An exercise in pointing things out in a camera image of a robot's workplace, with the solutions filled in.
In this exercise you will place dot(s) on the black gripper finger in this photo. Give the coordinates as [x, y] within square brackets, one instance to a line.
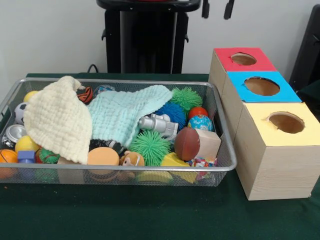
[229, 9]
[205, 9]

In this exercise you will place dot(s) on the green spiky ball with eyes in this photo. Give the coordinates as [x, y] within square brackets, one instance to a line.
[186, 97]

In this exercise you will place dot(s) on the clear mesh bin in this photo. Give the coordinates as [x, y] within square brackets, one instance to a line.
[223, 150]

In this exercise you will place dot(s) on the wooden box with three holes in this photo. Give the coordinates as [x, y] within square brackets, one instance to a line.
[280, 170]

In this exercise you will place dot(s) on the blue spiky ball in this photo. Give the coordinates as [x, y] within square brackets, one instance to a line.
[172, 113]

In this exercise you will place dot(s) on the blue globe ball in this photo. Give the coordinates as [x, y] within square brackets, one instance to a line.
[201, 123]

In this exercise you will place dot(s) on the dark green side table cloth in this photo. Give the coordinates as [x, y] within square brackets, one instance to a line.
[312, 96]

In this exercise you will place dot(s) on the mint green muslin cloth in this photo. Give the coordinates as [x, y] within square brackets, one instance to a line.
[120, 112]

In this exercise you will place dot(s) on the plain wooden block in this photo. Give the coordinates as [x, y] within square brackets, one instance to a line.
[210, 144]

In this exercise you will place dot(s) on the brown toy football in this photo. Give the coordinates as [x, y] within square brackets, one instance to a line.
[187, 144]

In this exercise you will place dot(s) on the plain green spiky ball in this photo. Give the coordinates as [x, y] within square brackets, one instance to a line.
[150, 147]

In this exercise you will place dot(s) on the cream muslin cloth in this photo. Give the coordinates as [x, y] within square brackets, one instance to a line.
[57, 120]

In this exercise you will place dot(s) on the dark green tablecloth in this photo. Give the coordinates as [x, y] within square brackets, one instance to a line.
[150, 215]

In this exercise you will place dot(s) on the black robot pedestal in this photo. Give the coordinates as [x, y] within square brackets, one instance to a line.
[145, 40]

